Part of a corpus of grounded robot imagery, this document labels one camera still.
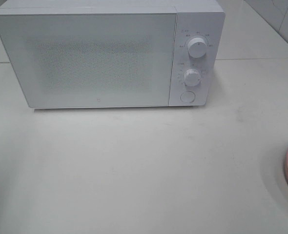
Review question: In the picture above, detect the white round door button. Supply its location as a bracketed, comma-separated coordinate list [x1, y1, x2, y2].
[180, 91, 195, 103]

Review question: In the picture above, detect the white microwave door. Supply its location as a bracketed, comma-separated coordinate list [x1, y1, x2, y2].
[0, 14, 176, 109]

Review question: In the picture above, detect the white microwave oven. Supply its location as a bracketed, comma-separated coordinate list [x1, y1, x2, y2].
[0, 0, 226, 108]

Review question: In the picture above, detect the white adjacent table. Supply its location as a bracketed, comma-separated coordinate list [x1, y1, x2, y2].
[216, 0, 288, 60]

